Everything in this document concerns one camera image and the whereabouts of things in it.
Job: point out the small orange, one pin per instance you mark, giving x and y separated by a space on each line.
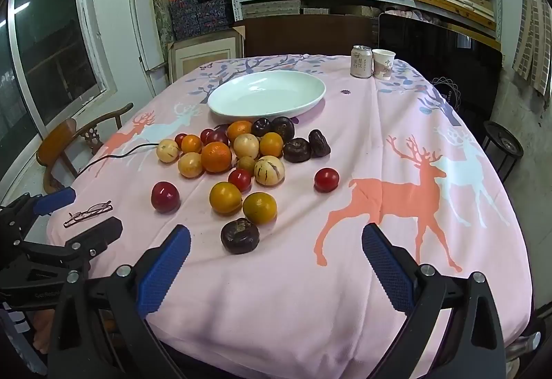
191 143

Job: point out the dark purple mangosteen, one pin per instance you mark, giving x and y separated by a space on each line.
296 150
239 235
261 127
319 143
282 128

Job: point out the stack of blue patterned boxes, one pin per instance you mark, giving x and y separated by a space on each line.
198 14

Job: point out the printed paper cup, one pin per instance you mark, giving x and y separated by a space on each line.
384 66

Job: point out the white leaning board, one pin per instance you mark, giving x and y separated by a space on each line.
144 25

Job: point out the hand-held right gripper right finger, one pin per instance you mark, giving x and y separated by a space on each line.
386 271

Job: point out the small yellow green fruit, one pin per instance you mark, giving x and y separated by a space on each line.
246 163

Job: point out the white frame window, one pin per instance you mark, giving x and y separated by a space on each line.
51 38

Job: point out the beige picture frame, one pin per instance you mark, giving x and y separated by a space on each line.
202 55

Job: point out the brown wooden board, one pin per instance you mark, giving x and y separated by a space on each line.
302 38

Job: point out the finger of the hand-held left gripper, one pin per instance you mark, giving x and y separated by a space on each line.
54 200
97 236

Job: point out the pink cloth bundle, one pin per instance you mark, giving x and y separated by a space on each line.
405 13

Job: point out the large orange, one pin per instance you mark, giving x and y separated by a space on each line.
215 156

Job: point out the wooden chair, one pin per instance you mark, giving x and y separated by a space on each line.
56 141

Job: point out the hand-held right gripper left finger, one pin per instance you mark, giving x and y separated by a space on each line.
166 271

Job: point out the black glossy panel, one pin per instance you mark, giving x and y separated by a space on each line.
440 59

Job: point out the thin frame eyeglasses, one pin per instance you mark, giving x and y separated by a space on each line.
80 217

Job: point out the black round stool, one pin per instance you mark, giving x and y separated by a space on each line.
502 144

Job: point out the grey marble slab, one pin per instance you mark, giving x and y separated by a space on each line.
160 3

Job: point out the pale pepino melon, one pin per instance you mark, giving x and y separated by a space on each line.
246 145
167 150
190 164

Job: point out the pink deer print tablecloth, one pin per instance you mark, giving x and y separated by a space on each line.
345 275

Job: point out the striped pepino melon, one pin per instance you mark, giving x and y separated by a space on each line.
269 170

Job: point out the small red plum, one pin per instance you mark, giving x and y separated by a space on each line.
180 140
206 135
220 138

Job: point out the silver drink can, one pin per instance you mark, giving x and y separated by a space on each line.
361 64

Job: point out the hanging beige grid strips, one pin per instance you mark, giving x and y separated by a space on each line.
532 38

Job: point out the person's left hand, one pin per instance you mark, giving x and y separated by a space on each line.
42 331

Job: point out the white oval plate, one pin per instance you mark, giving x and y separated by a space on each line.
267 96

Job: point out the yellow orange citrus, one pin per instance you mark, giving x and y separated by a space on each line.
259 207
225 197

